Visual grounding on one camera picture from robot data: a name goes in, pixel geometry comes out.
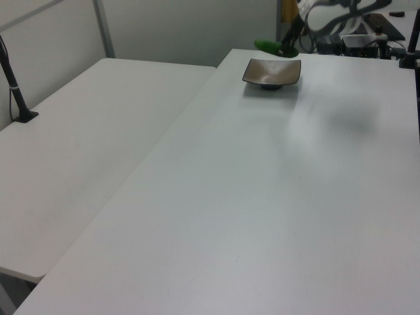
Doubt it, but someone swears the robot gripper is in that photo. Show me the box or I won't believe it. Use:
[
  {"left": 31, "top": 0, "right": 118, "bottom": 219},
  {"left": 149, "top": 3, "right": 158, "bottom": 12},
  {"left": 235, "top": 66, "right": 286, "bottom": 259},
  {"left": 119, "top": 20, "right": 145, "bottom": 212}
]
[{"left": 280, "top": 0, "right": 330, "bottom": 54}]

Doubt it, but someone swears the green cucumber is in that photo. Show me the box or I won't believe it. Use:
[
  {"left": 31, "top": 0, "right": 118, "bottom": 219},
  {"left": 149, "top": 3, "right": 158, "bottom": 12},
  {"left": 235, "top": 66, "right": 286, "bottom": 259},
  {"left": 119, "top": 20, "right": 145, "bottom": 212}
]
[{"left": 254, "top": 38, "right": 300, "bottom": 58}]

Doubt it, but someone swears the square brown ceramic plate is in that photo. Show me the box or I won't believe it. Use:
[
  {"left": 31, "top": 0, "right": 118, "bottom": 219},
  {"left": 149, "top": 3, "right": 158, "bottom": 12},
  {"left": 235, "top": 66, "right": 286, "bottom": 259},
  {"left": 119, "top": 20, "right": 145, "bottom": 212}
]
[{"left": 241, "top": 58, "right": 303, "bottom": 92}]

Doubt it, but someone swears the yellow wooden panel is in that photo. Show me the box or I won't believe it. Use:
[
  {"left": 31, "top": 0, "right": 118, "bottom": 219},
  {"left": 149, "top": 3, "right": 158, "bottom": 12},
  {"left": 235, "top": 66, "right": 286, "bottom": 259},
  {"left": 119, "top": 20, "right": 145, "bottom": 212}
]
[{"left": 281, "top": 0, "right": 301, "bottom": 24}]

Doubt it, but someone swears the silver box device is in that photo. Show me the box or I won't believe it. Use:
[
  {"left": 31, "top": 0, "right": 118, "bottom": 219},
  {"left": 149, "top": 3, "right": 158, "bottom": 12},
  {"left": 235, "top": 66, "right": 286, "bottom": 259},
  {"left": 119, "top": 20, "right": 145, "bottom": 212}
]
[{"left": 341, "top": 34, "right": 378, "bottom": 51}]

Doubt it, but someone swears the black clamped camera stand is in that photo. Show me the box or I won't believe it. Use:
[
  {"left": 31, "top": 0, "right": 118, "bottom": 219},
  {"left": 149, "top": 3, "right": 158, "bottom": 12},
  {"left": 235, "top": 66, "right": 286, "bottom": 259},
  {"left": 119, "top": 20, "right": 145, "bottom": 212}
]
[{"left": 398, "top": 22, "right": 420, "bottom": 70}]

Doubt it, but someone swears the grey partition frame post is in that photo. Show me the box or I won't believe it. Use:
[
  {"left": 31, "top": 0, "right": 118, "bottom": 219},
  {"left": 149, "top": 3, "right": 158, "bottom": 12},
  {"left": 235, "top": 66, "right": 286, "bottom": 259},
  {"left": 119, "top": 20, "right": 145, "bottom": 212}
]
[{"left": 93, "top": 0, "right": 116, "bottom": 59}]

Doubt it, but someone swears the black camera stand white band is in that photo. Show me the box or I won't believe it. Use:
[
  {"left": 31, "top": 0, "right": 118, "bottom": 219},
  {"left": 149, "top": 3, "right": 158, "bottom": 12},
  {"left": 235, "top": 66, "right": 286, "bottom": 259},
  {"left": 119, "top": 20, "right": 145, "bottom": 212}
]
[{"left": 0, "top": 33, "right": 39, "bottom": 124}]

